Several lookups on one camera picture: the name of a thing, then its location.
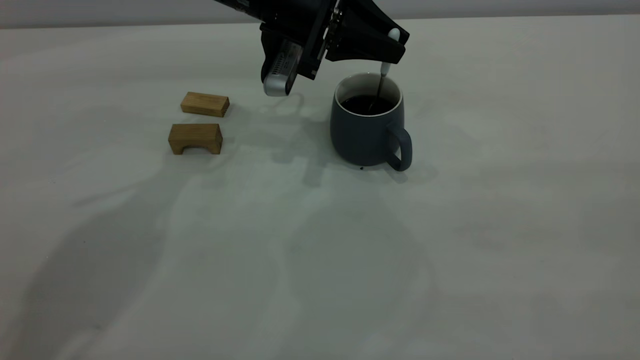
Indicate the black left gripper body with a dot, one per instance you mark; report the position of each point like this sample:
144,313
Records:
305,25

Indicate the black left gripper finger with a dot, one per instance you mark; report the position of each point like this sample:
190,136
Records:
370,52
370,22

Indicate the dark grey ceramic mug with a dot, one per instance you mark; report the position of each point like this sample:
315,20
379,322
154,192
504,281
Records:
360,140

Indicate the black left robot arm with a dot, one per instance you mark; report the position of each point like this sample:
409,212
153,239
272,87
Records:
245,6

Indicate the dark coffee liquid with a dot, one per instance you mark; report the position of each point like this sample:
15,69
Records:
360,105

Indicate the rectangular wooden block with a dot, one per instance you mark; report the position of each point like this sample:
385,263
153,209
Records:
205,104

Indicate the arched wooden block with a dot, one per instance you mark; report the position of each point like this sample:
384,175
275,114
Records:
195,135

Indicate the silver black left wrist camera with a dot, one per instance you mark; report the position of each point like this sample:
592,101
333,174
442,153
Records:
280,75

